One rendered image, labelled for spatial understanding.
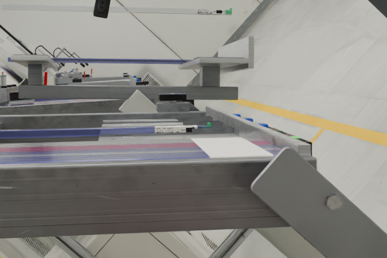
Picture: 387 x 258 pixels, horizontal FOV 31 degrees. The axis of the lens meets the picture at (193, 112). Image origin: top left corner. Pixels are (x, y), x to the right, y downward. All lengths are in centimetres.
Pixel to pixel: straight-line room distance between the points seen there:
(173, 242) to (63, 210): 152
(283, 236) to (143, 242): 63
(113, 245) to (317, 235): 155
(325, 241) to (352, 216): 3
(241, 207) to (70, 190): 15
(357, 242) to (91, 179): 23
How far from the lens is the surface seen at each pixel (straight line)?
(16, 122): 129
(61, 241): 208
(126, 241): 211
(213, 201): 61
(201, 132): 98
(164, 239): 212
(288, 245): 161
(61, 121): 129
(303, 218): 59
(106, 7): 154
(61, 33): 872
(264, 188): 58
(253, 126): 84
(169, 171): 61
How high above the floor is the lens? 91
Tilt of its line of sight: 7 degrees down
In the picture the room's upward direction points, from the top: 48 degrees counter-clockwise
